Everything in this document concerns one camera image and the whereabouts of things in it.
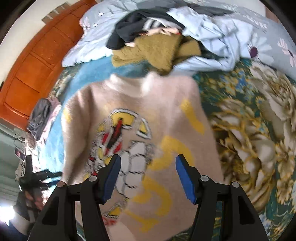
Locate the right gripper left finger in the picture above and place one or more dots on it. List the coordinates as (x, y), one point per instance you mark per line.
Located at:
(96, 191)

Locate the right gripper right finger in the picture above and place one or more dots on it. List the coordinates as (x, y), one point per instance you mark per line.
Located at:
(201, 191)

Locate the beige fuzzy patterned sweater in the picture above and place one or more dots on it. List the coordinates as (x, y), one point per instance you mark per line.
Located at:
(149, 202)

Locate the person's left hand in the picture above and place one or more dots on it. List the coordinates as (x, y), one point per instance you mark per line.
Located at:
(36, 197)

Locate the green curtain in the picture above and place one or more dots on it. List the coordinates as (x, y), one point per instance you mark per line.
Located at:
(10, 139)

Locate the folded dark grey garment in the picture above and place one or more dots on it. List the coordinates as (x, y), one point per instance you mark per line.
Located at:
(39, 117)

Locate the folded pink garment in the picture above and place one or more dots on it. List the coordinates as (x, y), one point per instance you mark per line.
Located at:
(56, 107)

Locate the floral green gold bedspread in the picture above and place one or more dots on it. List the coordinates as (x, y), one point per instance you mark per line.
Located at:
(251, 110)

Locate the orange wooden headboard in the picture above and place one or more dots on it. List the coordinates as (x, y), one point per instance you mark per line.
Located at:
(38, 66)

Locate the olive green knit sweater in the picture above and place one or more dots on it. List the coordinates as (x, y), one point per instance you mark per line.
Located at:
(161, 51)

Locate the light blue floral quilt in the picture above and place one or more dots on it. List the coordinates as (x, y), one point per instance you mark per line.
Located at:
(241, 34)

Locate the black striped garment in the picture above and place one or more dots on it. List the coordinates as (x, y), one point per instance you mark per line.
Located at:
(131, 25)

